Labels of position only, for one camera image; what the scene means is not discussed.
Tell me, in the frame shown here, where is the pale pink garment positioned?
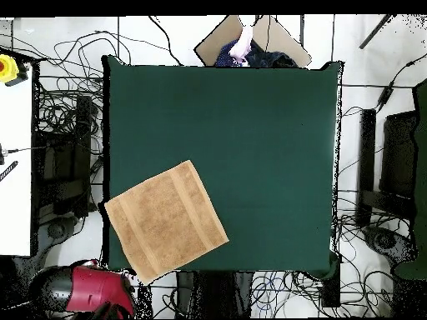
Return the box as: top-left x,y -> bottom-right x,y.
228,25 -> 254,68

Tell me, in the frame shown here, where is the orange terry towel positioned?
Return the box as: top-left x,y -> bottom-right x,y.
103,159 -> 230,286

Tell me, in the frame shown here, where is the yellow emergency stop button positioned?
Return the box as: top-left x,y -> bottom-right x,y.
0,53 -> 20,84

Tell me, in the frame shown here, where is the black power adapter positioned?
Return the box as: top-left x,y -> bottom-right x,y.
376,84 -> 394,109

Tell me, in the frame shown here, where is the cardboard box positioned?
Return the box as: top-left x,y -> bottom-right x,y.
193,14 -> 313,69

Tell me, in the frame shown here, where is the black ribbed strap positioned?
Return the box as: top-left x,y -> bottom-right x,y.
0,160 -> 19,183

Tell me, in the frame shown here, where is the black equipment rack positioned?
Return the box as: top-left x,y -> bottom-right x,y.
31,94 -> 95,218
354,107 -> 419,228

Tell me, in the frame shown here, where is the white desk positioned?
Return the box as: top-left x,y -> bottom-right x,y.
0,66 -> 33,258

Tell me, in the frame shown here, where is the dark blue garment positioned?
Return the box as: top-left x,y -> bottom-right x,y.
213,38 -> 299,68

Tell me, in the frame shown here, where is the green covered side table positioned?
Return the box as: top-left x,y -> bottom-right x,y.
393,77 -> 427,281

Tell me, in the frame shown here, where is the black cable tangle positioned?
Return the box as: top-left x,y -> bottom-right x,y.
33,29 -> 131,134
146,282 -> 178,320
251,269 -> 394,319

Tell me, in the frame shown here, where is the dark green tablecloth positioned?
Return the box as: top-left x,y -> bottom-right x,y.
101,54 -> 344,274

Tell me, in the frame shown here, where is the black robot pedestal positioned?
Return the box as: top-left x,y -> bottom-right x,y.
175,271 -> 254,319

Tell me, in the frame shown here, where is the black rod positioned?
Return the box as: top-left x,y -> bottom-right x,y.
359,13 -> 395,50

